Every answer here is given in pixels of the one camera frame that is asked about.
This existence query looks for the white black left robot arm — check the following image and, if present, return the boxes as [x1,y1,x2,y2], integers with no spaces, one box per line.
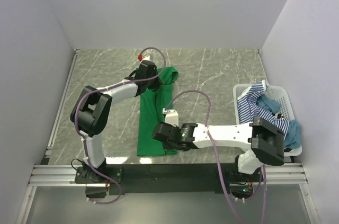
[70,59,161,183]

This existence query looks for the blue white striped tank top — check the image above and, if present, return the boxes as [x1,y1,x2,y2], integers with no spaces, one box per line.
[237,80,289,135]

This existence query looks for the aluminium rail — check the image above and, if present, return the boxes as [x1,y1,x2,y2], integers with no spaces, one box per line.
[44,49,80,158]
[28,163,308,186]

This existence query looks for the aluminium left side rail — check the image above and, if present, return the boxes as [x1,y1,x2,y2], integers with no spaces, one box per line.
[44,49,80,158]

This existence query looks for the white plastic laundry basket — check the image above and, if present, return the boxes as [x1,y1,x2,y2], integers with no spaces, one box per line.
[233,80,302,157]

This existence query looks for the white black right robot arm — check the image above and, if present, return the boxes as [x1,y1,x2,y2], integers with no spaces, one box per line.
[152,118,284,181]

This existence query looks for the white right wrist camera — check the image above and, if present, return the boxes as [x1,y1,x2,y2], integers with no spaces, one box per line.
[163,108,179,127]

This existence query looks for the teal blue tank top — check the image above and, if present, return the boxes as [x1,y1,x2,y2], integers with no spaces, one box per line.
[256,94,301,149]

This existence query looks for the aluminium front rail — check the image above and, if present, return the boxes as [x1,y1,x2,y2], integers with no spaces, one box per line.
[28,163,308,186]

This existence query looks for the green tank top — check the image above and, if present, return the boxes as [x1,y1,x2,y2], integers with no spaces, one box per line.
[137,66,179,157]

